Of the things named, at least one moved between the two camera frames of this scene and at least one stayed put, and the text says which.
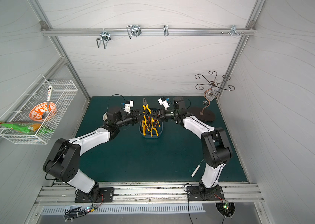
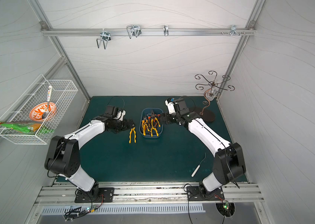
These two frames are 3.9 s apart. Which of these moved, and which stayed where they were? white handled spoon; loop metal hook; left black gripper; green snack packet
Moved: left black gripper
Stayed: loop metal hook; green snack packet; white handled spoon
